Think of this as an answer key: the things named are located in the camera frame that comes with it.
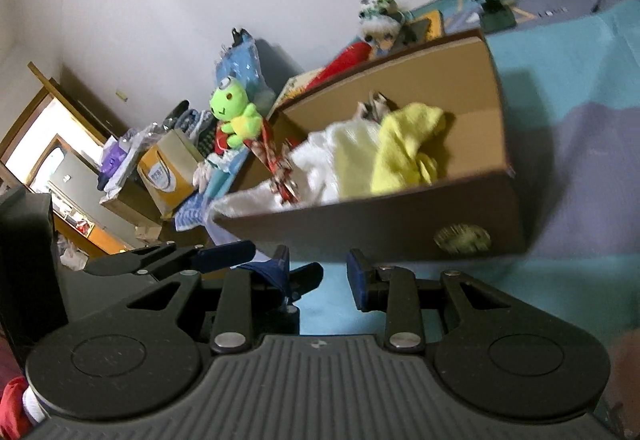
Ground red cloth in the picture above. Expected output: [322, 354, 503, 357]
[0, 376, 32, 440]

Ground yellow cloth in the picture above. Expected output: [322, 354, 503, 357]
[370, 103, 447, 196]

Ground tan tissue box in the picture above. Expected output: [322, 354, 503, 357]
[137, 130, 204, 221]

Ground brown cardboard box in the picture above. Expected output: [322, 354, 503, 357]
[207, 30, 525, 261]

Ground white towel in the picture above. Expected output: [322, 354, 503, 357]
[209, 119, 381, 219]

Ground green frog plush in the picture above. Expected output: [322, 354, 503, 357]
[209, 76, 262, 149]

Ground grey patterned sock bundle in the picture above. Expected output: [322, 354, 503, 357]
[352, 91, 398, 123]

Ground blue plastic bag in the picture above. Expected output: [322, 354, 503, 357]
[215, 28, 277, 117]

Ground yellow children's book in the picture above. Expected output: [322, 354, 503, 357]
[267, 68, 323, 118]

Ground red plush cylinder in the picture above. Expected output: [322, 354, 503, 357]
[305, 41, 372, 91]

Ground panda plush toy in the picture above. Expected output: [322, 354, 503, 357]
[358, 0, 416, 52]

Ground orange picture book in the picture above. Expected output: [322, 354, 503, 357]
[400, 10, 445, 46]

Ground red braided rope toy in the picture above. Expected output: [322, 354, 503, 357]
[244, 120, 299, 205]

